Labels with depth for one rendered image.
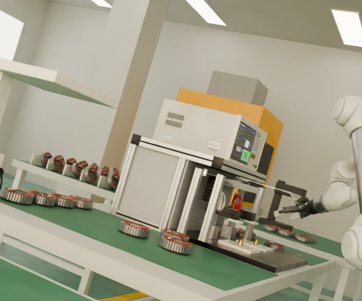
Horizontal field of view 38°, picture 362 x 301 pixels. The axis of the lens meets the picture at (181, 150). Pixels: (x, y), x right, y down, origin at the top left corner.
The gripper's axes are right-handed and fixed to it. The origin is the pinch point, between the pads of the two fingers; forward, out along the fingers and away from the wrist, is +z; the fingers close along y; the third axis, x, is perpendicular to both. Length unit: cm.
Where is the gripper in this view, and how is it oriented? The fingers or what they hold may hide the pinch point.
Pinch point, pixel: (283, 215)
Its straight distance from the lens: 285.6
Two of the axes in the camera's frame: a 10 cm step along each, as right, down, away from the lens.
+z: -7.1, 3.2, 6.2
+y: 7.0, 2.3, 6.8
